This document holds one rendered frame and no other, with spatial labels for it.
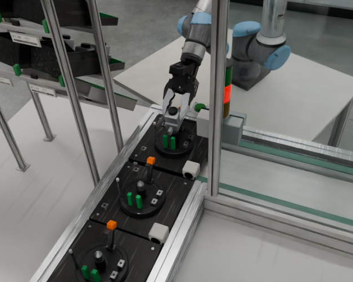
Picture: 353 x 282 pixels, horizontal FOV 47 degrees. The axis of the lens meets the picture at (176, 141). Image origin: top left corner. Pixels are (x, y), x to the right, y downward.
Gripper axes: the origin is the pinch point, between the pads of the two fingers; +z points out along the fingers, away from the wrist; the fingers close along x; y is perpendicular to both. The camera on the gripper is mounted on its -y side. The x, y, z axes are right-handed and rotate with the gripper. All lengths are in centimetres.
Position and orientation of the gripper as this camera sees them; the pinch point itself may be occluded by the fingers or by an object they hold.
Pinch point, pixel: (172, 114)
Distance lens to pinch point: 130.0
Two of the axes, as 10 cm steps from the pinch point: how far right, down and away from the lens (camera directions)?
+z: -2.8, 9.5, -0.9
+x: -9.2, -2.5, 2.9
